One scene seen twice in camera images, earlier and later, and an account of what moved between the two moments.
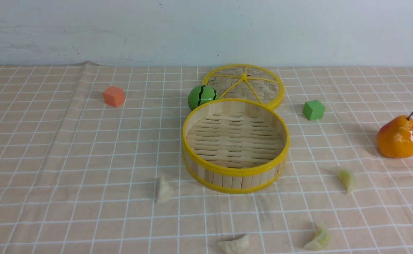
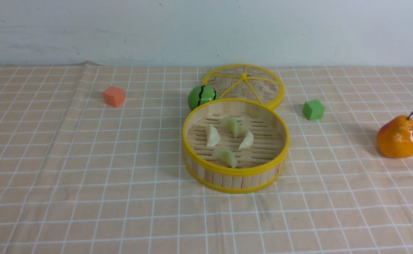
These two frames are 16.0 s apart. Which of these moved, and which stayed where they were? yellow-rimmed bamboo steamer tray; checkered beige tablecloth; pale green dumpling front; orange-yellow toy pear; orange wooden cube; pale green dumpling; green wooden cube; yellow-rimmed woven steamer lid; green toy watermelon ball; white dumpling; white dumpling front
Moved: white dumpling front; white dumpling; pale green dumpling front; pale green dumpling
Stayed: orange wooden cube; green toy watermelon ball; green wooden cube; yellow-rimmed woven steamer lid; yellow-rimmed bamboo steamer tray; checkered beige tablecloth; orange-yellow toy pear
